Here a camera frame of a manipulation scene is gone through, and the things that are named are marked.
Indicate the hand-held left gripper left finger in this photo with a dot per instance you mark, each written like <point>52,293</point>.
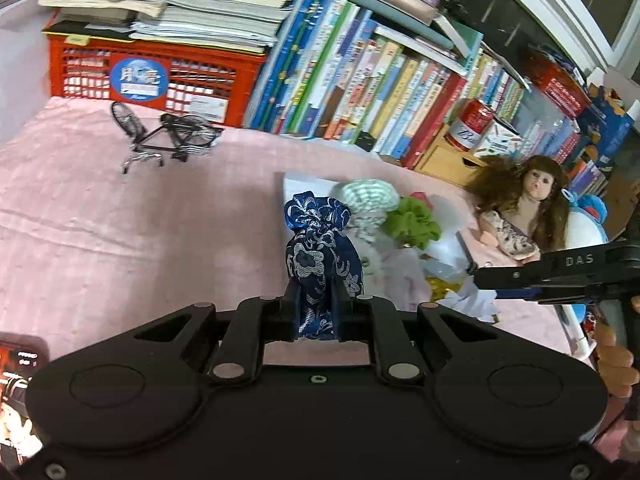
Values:
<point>294,310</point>

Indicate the red plastic basket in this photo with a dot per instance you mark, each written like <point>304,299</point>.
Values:
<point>560,85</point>

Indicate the row of small paperback books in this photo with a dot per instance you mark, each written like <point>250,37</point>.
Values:
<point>505,90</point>

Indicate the pink blanket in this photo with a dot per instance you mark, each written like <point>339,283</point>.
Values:
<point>125,240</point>

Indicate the blue cardboard box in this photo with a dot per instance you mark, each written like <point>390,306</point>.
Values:
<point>605,125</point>

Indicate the white shallow cardboard box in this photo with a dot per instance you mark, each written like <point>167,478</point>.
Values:
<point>310,182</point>

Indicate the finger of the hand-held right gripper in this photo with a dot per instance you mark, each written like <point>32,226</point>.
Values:
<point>575,296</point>
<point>555,266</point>

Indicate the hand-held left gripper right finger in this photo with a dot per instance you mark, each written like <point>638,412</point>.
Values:
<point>341,310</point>

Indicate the red plastic crate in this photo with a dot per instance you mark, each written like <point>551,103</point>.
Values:
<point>85,70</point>

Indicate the pile of flat-lying books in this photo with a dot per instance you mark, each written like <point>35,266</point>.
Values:
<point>400,5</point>

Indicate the pink translucent bag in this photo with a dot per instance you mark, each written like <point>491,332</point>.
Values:
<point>400,275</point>

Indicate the yellow sequin pouch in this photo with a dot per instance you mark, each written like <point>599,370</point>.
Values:
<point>442,290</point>

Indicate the black smartphone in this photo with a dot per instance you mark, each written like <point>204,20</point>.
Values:
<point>17,390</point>

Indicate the green cloth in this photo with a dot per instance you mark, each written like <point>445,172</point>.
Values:
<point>412,222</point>

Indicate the person's right hand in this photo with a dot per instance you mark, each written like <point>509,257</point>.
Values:
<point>615,365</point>

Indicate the brown-haired doll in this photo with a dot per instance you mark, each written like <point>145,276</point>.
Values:
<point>535,185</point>

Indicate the red beverage can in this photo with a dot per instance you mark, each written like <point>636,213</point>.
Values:
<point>470,122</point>

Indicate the small wooden drawer box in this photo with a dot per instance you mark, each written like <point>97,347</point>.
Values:
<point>440,160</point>

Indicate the row of tall children's books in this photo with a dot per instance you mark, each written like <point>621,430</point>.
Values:
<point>350,75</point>

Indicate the blue floral fabric pouch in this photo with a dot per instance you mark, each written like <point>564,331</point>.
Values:
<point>322,260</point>

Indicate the black miniature bicycle model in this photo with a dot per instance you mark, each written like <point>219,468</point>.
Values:
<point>172,135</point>

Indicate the green checked cloth cap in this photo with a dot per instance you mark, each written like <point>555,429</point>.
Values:
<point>370,195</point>

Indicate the blue plush toy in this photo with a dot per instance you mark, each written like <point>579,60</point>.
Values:
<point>590,215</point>

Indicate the white plastic rod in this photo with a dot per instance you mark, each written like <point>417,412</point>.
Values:
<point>577,335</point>

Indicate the white tissue box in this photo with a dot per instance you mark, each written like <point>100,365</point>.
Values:
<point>500,137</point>

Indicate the stack of worn workbooks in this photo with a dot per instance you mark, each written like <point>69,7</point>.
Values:
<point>210,5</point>

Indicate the small black box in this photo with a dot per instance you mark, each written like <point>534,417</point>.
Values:
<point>366,141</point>

